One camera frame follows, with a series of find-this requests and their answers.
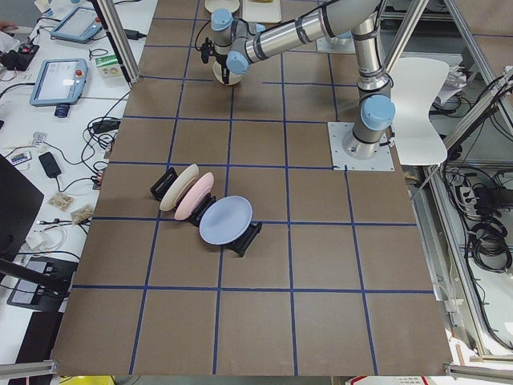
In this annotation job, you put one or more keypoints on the aluminium frame post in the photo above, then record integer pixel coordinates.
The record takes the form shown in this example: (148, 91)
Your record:
(111, 23)

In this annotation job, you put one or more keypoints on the light blue plate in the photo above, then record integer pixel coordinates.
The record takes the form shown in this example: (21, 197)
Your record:
(225, 220)

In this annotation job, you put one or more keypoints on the cream ceramic bowl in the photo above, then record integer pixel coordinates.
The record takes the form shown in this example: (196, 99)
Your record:
(234, 77)

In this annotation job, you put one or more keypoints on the cream plate in rack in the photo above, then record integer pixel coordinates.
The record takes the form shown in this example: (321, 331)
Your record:
(179, 187)

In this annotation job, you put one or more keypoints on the white plastic chair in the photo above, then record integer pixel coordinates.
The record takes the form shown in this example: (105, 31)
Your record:
(417, 82)

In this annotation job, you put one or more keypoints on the blue teach pendant near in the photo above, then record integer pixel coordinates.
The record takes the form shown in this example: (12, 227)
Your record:
(59, 81)

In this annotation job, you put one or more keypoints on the cream rectangular tray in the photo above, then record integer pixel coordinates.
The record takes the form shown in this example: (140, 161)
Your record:
(261, 12)

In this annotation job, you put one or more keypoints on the blue teach pendant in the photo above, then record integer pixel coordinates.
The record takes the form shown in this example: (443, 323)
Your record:
(59, 81)
(80, 26)

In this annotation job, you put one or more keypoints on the black power adapter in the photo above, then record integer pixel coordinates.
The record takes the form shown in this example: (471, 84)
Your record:
(134, 34)

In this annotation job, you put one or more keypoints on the pink plate in rack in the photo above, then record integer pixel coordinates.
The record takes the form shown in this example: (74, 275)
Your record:
(194, 196)

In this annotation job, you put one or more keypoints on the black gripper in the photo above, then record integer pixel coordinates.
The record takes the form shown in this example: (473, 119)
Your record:
(226, 74)

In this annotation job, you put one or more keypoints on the cream round plate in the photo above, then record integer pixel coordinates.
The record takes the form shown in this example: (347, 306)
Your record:
(231, 5)

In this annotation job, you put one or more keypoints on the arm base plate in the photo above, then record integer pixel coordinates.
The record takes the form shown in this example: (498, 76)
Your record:
(336, 45)
(348, 154)

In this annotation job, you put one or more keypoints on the blue teach pendant far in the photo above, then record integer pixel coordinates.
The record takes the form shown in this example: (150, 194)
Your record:
(80, 26)

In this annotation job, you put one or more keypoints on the green white carton box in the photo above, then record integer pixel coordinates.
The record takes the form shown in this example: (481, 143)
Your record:
(108, 66)

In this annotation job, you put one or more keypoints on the black dish rack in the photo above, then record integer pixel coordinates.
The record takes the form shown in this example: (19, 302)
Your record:
(239, 246)

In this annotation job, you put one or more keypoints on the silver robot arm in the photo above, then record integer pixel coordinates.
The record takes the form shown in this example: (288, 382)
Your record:
(236, 44)

